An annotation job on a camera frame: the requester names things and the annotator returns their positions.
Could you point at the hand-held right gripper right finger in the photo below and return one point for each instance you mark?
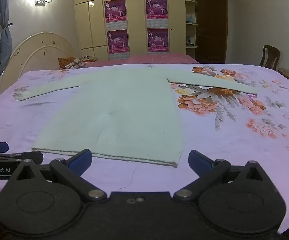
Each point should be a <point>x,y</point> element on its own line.
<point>199,162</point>

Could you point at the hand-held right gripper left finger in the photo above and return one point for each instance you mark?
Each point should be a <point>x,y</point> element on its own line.
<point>80,160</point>

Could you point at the pale green knit sweater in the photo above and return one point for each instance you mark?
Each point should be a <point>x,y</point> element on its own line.
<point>124,110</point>

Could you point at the purple floral bedsheet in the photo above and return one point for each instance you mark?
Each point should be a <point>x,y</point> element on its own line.
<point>234,142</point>

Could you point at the orange and white cloth pile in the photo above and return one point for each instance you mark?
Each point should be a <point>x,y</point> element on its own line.
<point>72,62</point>

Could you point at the cream arched headboard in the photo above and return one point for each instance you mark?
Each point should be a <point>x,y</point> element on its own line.
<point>39,55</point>

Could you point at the pink checked bedsheet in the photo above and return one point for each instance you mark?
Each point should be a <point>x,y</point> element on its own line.
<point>147,58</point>

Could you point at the dark wooden chair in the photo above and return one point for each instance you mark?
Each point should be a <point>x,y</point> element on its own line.
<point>269,55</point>

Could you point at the cream corner shelf unit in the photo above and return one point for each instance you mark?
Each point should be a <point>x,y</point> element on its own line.
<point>190,32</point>

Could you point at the dark brown wooden door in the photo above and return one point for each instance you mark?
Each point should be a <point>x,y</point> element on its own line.
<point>210,27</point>

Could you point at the small blue shelf item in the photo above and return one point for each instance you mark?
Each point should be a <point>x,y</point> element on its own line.
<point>190,18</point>

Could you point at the cream wardrobe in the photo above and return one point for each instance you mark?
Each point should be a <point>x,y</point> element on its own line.
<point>137,17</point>

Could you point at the purple wall poster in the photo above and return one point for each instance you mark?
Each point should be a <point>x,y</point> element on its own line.
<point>156,8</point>
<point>115,11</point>
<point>157,40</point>
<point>118,42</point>

